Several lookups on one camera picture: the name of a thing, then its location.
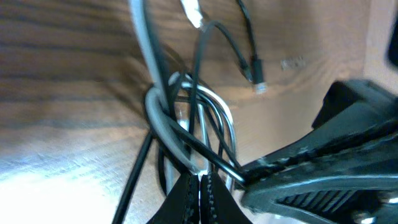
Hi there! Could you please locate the white USB cable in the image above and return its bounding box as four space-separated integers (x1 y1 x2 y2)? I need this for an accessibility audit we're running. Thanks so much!
127 0 238 194

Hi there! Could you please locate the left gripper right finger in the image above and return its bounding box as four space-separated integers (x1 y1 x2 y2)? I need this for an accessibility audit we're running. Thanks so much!
200 172 252 224

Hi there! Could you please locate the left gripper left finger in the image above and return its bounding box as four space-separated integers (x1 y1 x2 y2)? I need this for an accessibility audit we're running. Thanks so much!
147 174 200 224

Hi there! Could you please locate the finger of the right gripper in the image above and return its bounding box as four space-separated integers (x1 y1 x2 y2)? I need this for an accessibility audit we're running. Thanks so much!
241 180 397 223

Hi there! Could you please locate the black USB cable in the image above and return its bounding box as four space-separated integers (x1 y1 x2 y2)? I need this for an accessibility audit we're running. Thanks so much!
111 0 268 224

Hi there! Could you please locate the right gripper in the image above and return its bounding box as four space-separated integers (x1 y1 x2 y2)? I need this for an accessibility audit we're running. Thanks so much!
243 79 397 186

